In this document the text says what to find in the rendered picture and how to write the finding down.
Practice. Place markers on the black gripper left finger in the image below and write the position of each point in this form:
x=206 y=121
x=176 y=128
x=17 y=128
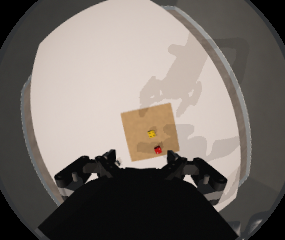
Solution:
x=78 y=172

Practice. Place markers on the brown square mat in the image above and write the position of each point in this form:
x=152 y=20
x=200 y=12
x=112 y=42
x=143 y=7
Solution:
x=136 y=125

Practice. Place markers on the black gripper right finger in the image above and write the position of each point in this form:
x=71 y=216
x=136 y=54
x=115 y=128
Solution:
x=208 y=180

